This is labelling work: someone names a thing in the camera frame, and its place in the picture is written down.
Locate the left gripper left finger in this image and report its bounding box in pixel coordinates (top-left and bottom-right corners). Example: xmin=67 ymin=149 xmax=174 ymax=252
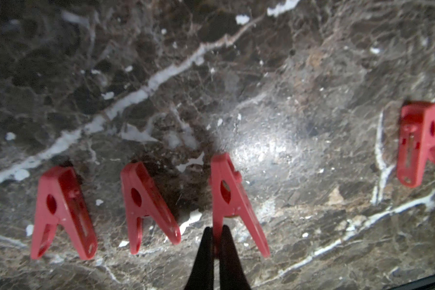
xmin=184 ymin=227 xmax=215 ymax=290

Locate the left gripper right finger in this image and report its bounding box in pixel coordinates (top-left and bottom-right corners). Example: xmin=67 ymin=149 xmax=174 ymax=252
xmin=219 ymin=225 xmax=251 ymax=290

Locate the red clothespin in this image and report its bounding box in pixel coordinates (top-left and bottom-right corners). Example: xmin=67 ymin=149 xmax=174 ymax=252
xmin=396 ymin=101 xmax=435 ymax=188
xmin=30 ymin=166 xmax=97 ymax=261
xmin=210 ymin=153 xmax=270 ymax=258
xmin=120 ymin=162 xmax=181 ymax=255

